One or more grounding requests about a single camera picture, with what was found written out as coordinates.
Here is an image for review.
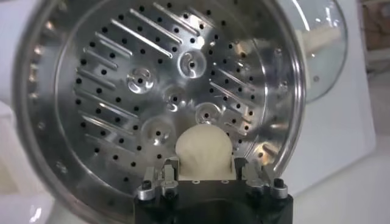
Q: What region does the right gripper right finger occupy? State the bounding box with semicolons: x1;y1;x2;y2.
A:
233;156;289;200

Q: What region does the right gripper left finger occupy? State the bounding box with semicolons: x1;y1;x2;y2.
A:
136;156;181;202

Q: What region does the white round plate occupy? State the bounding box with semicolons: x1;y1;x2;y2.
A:
0;193;57;224

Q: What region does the white steamed baozi bun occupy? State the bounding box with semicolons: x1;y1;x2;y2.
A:
175;123;235;180

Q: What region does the glass lid with cream handle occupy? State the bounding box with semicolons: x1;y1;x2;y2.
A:
274;0;349;104

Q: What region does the stainless steel steamer basket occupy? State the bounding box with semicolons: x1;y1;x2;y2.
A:
12;0;307;224

